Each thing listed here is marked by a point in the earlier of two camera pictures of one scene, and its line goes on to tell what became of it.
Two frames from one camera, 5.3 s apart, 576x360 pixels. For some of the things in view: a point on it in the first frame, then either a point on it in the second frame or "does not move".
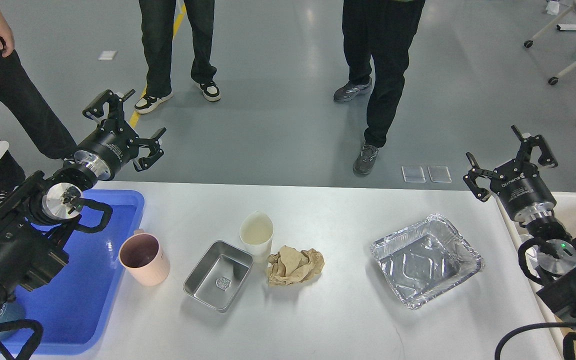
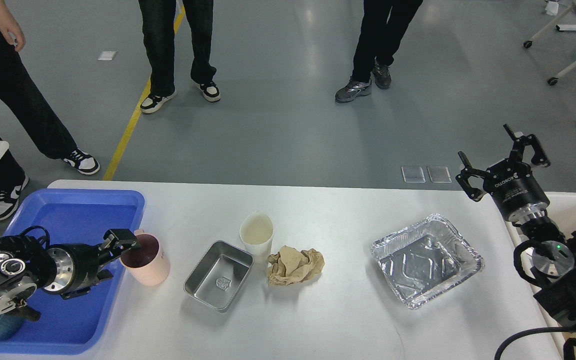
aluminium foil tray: x=426 y=260 does not move
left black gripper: x=114 y=144 -> x=78 y=266
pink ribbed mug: x=140 y=254 does not move
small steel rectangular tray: x=217 y=277 does not move
